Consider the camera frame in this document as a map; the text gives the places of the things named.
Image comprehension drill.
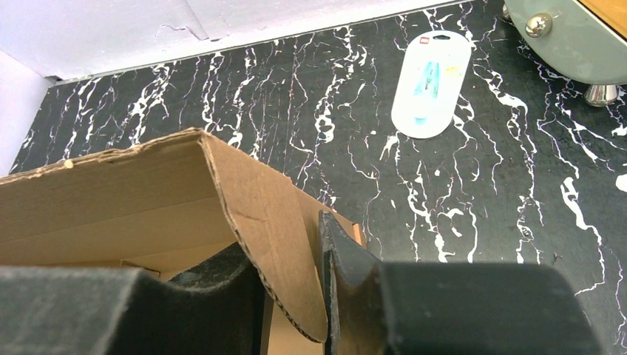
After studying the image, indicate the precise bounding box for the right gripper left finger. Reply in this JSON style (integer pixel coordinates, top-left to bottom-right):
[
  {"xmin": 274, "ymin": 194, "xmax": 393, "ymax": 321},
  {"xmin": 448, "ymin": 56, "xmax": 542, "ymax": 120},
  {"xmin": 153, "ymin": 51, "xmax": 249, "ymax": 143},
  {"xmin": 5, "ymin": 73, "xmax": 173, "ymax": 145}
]
[{"xmin": 1, "ymin": 243, "xmax": 265, "ymax": 354}]

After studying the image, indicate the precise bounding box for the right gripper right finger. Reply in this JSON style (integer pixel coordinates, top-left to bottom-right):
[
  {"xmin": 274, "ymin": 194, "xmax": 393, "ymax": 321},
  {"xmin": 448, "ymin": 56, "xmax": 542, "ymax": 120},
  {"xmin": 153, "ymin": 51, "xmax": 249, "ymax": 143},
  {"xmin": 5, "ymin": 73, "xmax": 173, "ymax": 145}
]
[{"xmin": 319, "ymin": 212, "xmax": 603, "ymax": 354}]

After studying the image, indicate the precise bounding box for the brown cardboard box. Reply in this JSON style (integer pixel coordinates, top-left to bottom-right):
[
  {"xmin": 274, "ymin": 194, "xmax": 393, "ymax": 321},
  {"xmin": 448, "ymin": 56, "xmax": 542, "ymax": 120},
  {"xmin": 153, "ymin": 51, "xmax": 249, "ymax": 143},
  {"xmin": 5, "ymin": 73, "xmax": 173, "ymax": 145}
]
[{"xmin": 1, "ymin": 129, "xmax": 328, "ymax": 354}]

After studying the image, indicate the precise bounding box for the light blue packaged tool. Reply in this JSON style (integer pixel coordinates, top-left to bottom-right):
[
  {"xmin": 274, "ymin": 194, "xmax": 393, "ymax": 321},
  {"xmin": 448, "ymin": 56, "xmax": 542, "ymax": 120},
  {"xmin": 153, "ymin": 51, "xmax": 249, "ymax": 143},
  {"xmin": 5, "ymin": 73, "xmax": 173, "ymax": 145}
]
[{"xmin": 390, "ymin": 30, "xmax": 472, "ymax": 139}]

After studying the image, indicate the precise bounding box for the white cylindrical drum orange face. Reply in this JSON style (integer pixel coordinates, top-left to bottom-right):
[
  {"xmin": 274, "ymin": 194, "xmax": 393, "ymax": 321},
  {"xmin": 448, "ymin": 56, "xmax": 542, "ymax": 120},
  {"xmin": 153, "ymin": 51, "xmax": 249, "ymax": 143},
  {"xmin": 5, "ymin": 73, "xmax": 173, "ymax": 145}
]
[{"xmin": 502, "ymin": 0, "xmax": 626, "ymax": 107}]

